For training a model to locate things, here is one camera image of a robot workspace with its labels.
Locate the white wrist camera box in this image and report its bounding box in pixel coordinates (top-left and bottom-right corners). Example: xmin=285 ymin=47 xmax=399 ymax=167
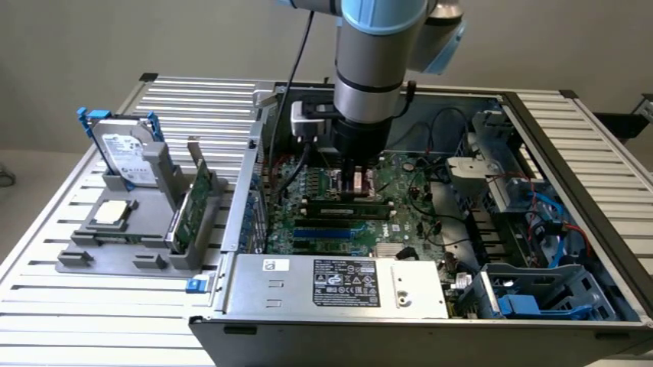
xmin=289 ymin=99 xmax=329 ymax=145

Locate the silver power supply unit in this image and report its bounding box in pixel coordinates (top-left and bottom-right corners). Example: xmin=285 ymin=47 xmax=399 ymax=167
xmin=222 ymin=252 xmax=450 ymax=320

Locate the silver hard disk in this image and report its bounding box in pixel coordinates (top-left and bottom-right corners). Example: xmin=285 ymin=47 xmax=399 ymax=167
xmin=91 ymin=118 xmax=160 ymax=189

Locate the blue case latch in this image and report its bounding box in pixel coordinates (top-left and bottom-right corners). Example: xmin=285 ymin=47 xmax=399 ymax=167
xmin=184 ymin=272 xmax=214 ymax=295

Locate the blue disk bay latch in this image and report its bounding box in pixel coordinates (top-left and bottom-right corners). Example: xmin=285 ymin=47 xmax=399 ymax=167
xmin=496 ymin=293 xmax=542 ymax=319

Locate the grey parts rack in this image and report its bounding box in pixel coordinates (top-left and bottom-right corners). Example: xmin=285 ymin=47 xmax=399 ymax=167
xmin=55 ymin=141 xmax=237 ymax=273

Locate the silver chipset heatsink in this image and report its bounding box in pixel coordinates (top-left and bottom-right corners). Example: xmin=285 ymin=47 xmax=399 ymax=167
xmin=374 ymin=244 xmax=409 ymax=259

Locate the grey metal drive bracket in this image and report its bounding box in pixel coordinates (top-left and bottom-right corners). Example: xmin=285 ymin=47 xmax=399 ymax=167
xmin=445 ymin=155 xmax=513 ymax=194

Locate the silver CPU chip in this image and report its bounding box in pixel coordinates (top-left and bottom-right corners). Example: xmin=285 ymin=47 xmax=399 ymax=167
xmin=94 ymin=200 xmax=135 ymax=225

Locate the green motherboard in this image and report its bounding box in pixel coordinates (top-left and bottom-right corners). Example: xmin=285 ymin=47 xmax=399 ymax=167
xmin=258 ymin=147 xmax=464 ymax=265

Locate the open black PC case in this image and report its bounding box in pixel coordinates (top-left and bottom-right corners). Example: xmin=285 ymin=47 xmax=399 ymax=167
xmin=187 ymin=79 xmax=653 ymax=367

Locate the green RAM stick in slot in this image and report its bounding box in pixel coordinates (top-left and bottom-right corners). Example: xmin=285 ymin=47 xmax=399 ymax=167
xmin=301 ymin=201 xmax=398 ymax=219

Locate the blue SATA wire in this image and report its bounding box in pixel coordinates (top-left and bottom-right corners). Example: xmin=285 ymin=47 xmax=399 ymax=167
xmin=528 ymin=190 xmax=569 ymax=269

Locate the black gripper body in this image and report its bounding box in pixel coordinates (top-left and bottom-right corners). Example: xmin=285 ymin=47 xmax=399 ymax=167
xmin=330 ymin=117 xmax=394 ymax=166

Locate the blue disk caddy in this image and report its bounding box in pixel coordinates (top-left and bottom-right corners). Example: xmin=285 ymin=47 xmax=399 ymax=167
xmin=75 ymin=107 xmax=166 ymax=192

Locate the CPU socket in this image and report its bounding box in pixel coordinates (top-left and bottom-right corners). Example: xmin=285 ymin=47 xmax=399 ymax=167
xmin=323 ymin=166 xmax=383 ymax=201

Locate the blue expansion slot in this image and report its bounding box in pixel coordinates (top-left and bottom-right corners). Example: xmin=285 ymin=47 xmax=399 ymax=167
xmin=293 ymin=226 xmax=359 ymax=239

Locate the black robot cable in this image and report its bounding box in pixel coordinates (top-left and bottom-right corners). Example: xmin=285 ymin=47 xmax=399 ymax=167
xmin=266 ymin=10 xmax=317 ymax=180

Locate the green graphics card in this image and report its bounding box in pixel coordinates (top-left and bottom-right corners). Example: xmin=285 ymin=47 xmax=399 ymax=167
xmin=166 ymin=136 xmax=211 ymax=254

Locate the red wire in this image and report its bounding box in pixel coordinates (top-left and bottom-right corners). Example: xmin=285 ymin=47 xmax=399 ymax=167
xmin=560 ymin=224 xmax=594 ymax=258

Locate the grey disk bay cage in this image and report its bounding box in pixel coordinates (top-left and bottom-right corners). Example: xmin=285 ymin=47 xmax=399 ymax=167
xmin=457 ymin=261 xmax=616 ymax=322

